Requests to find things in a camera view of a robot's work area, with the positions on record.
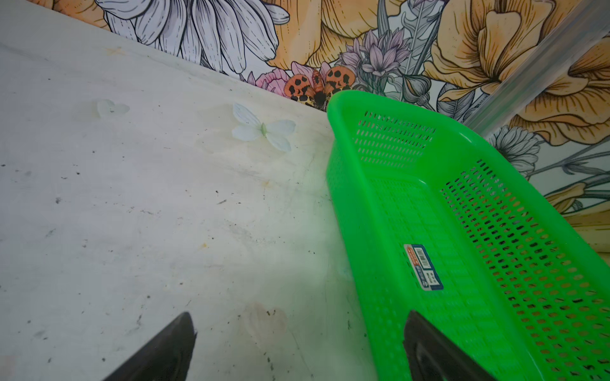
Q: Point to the white butterfly decoration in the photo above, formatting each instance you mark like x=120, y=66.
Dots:
x=251, y=128

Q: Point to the basket barcode sticker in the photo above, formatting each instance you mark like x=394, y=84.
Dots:
x=423, y=267

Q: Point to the aluminium corner post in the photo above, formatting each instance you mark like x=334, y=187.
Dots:
x=582, y=28

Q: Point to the green plastic basket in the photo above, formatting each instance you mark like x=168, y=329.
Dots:
x=524, y=295

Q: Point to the clear heart decoration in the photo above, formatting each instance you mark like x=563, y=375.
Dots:
x=106, y=108

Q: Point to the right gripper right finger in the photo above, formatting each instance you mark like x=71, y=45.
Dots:
x=433, y=356

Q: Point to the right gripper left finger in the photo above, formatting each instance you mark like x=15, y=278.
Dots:
x=165, y=357

